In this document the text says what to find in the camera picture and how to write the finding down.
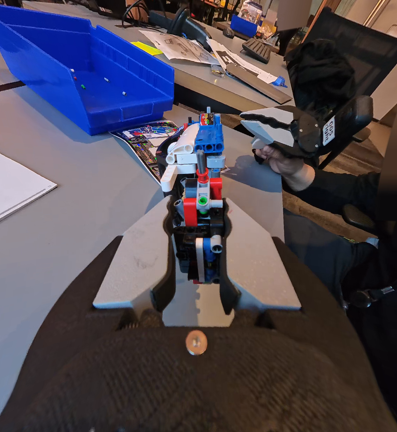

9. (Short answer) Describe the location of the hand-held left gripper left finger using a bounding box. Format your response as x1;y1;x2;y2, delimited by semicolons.
92;197;177;314

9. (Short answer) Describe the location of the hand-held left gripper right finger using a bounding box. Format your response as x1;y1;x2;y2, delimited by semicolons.
220;197;302;315

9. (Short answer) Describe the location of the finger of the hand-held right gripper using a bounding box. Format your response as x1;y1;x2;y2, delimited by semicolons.
240;106;297;128
243;121;295;148

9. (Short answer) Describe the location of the toy brick car model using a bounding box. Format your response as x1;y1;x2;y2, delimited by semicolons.
155;106;232;285

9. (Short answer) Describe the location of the blue plastic bin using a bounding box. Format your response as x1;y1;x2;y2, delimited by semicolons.
0;3;175;136

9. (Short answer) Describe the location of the person's right hand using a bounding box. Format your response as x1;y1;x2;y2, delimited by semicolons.
253;144;316;192

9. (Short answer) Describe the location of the clipboard with printed paper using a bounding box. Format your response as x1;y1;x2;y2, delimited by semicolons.
215;47;294;104

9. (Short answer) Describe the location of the black cloth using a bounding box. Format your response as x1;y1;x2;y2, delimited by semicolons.
284;38;356;113

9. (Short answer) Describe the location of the black keyboard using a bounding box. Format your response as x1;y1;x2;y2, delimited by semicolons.
241;37;272;65

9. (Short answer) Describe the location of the black mesh office chair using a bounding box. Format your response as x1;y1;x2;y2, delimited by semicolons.
301;6;397;170

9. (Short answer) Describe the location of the small blue bin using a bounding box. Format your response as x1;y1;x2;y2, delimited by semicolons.
230;13;259;38

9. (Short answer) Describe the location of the white printed paper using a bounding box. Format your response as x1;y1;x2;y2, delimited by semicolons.
139;29;221;65

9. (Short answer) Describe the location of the black handheld device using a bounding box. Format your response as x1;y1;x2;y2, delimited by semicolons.
149;8;217;52

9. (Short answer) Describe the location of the yellow sticky note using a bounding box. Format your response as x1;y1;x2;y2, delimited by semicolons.
130;41;164;56

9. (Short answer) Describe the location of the white instruction booklet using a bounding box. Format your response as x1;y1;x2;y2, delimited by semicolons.
0;143;58;233

